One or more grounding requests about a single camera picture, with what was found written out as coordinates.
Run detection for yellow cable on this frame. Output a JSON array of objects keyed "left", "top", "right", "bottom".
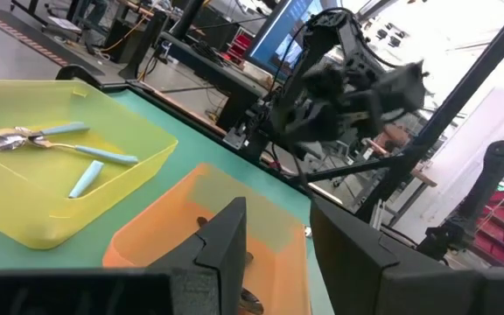
[{"left": 100, "top": 3, "right": 158, "bottom": 54}]

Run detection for dark metal spoon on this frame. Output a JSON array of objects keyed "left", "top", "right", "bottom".
[{"left": 196, "top": 215, "right": 265, "bottom": 315}]

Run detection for small red bins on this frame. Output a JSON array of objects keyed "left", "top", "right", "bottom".
[{"left": 225, "top": 32, "right": 254, "bottom": 63}]

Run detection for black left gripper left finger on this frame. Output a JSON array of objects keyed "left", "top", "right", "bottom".
[{"left": 0, "top": 196, "right": 248, "bottom": 315}]

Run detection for orange translucent plastic tray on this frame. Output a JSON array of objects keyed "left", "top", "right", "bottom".
[{"left": 101, "top": 163, "right": 312, "bottom": 315}]

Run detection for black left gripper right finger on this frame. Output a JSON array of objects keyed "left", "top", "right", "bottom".
[{"left": 309, "top": 196, "right": 504, "bottom": 315}]

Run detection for black metal frame post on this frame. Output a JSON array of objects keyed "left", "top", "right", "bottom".
[{"left": 304, "top": 0, "right": 504, "bottom": 222}]

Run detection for black desk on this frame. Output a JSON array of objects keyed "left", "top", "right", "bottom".
[{"left": 158, "top": 32, "right": 273, "bottom": 132}]

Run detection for blue-handled spoons in yellow tray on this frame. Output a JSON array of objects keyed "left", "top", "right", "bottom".
[{"left": 28, "top": 135, "right": 140, "bottom": 166}]

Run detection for computer monitor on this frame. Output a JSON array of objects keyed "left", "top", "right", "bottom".
[{"left": 245, "top": 0, "right": 336, "bottom": 81}]

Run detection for yellow translucent plastic tray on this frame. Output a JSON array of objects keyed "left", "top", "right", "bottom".
[{"left": 0, "top": 79, "right": 179, "bottom": 250}]

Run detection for black striped floor mat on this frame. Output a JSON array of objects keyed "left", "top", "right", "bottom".
[{"left": 0, "top": 2, "right": 105, "bottom": 76}]

